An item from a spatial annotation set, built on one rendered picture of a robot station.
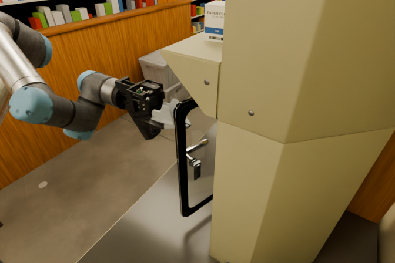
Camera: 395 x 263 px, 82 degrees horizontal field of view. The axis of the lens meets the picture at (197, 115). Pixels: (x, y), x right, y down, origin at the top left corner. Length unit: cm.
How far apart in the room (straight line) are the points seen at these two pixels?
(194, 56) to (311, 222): 43
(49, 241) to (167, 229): 140
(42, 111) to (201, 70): 37
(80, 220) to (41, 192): 50
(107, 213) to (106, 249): 125
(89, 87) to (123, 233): 45
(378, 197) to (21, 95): 97
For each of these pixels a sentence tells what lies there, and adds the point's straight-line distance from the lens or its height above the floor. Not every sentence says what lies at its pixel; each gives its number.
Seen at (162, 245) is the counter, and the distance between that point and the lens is 78.
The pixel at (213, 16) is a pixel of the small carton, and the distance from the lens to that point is 42.
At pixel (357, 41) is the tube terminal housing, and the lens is 33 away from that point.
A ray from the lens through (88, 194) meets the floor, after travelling 223.
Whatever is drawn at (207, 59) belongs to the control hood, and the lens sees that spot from 35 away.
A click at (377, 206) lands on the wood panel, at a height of 101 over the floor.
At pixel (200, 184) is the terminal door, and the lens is 68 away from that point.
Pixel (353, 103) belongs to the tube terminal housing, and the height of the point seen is 147.
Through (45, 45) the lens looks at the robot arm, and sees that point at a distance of 98.
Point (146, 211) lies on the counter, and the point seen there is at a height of 94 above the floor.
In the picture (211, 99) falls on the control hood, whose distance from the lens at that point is 37.
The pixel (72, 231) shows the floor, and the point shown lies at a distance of 207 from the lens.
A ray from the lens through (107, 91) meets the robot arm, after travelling 63.
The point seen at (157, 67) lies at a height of 62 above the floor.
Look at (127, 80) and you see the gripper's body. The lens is 60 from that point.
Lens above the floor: 163
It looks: 34 degrees down
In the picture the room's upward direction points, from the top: straight up
